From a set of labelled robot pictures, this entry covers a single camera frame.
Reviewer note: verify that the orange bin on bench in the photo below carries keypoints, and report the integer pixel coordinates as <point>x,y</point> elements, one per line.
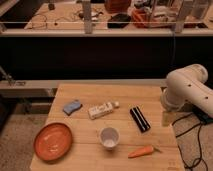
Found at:
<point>141,18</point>

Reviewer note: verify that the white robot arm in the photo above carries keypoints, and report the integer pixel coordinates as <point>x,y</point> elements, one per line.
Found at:
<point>188,84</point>

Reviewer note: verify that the black bowl on bench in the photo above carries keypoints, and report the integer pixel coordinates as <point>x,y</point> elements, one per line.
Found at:
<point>119,20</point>

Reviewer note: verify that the white glue bottle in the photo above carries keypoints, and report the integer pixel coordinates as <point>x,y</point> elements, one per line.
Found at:
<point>102,110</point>

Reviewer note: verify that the orange carrot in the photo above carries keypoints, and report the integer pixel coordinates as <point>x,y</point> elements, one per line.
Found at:
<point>146,150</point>

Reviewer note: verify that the metal frame post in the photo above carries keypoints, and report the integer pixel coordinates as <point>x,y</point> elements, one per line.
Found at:
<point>86,6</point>

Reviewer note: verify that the blue sponge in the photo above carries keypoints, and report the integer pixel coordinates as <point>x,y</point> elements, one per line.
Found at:
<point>71,107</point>

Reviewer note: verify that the orange plate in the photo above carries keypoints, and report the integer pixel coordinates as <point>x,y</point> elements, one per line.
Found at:
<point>53,141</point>

